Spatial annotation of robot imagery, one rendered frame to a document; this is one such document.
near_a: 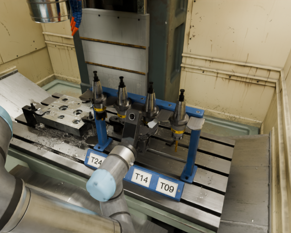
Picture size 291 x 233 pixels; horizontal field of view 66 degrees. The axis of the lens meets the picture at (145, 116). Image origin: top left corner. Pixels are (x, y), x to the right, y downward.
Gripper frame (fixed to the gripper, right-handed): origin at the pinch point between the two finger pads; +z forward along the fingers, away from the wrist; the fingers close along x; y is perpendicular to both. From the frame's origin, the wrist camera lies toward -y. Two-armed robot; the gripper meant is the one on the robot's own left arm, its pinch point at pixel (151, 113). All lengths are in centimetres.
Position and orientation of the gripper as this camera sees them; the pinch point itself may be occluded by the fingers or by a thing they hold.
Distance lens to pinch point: 81.8
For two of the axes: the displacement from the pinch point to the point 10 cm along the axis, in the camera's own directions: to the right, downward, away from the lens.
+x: 9.1, 2.6, -3.3
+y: -0.1, 8.0, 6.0
